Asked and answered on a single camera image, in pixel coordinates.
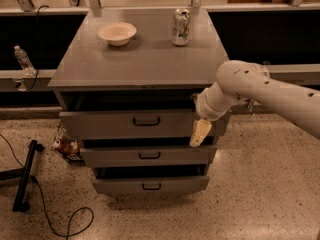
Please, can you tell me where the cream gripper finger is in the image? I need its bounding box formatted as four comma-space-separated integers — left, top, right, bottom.
189, 119, 212, 147

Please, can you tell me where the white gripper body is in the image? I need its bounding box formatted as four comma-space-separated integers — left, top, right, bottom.
193, 89, 223, 121

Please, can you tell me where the grey top drawer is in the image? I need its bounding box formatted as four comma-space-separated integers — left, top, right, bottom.
59, 98, 233, 141

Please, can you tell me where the grey drawer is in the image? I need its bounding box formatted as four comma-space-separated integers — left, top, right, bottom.
80, 145, 217, 168
59, 98, 233, 141
93, 164, 209, 195

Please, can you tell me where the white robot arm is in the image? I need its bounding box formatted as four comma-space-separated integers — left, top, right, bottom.
189, 60, 320, 147

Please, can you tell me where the grey bottom drawer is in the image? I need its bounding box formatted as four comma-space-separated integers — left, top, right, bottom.
93, 164, 209, 195

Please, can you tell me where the grey drawer cabinet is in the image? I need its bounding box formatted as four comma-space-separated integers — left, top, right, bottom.
47, 7, 241, 196

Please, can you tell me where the grey middle drawer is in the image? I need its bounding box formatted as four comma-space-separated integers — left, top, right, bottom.
80, 145, 217, 168

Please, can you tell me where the white soda can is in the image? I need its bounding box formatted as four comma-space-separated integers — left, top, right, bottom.
172, 8, 191, 46

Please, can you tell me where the white bowl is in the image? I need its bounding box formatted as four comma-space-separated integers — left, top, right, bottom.
98, 22, 137, 46

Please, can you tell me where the orange snack bag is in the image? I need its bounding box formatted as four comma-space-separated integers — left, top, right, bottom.
52, 122, 82, 162

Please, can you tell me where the clear plastic water bottle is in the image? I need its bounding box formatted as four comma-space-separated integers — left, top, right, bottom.
14, 45, 36, 76

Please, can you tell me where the black stand base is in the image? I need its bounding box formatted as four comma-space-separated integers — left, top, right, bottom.
0, 140, 44, 212

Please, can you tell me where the metal clamp bracket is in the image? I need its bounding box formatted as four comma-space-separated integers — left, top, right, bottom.
247, 99, 255, 115

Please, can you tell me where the black hanging cable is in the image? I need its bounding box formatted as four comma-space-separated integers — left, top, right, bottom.
28, 5, 50, 92

